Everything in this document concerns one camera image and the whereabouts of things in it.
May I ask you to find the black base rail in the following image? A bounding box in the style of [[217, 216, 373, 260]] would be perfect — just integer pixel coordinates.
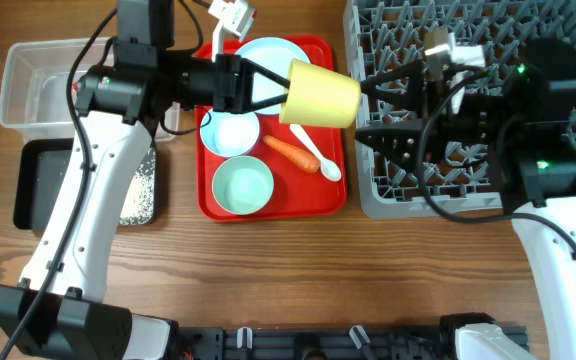
[[174, 325, 457, 360]]

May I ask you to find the clear plastic bin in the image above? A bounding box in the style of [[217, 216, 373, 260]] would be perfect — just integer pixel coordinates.
[[0, 37, 181, 144]]

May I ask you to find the white plastic spoon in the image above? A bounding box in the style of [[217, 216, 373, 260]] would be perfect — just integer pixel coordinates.
[[289, 124, 342, 182]]

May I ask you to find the orange carrot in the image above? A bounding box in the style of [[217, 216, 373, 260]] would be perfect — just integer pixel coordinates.
[[262, 135, 320, 174]]

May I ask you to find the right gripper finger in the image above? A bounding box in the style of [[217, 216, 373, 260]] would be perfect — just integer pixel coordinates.
[[355, 122, 430, 173], [360, 60, 425, 113]]

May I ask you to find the light blue plate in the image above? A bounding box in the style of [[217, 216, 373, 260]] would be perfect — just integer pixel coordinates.
[[235, 37, 310, 102]]

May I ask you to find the grey dishwasher rack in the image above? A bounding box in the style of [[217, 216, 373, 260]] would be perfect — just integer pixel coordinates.
[[343, 0, 576, 219]]

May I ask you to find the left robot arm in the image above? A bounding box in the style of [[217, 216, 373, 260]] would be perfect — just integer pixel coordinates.
[[0, 1, 286, 359]]

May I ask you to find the mint green bowl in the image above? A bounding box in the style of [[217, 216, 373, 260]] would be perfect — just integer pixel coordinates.
[[212, 156, 274, 215]]

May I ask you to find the red serving tray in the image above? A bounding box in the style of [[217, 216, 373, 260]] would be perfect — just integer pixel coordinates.
[[195, 35, 347, 223]]

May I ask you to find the light blue bowl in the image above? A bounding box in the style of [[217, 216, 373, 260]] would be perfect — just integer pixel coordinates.
[[200, 110, 261, 158]]

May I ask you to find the yellow plastic cup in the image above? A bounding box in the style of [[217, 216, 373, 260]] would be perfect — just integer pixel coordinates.
[[279, 59, 362, 128]]

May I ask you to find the white rice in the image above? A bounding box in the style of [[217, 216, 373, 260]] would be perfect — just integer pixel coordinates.
[[119, 147, 157, 226]]

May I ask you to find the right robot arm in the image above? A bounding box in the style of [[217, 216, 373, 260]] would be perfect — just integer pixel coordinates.
[[356, 38, 576, 359]]

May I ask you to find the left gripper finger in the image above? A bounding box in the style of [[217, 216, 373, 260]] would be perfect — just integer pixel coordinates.
[[240, 58, 290, 89], [240, 94, 288, 113]]

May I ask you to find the black waste tray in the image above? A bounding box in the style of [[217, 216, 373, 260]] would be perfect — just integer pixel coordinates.
[[13, 139, 158, 232]]

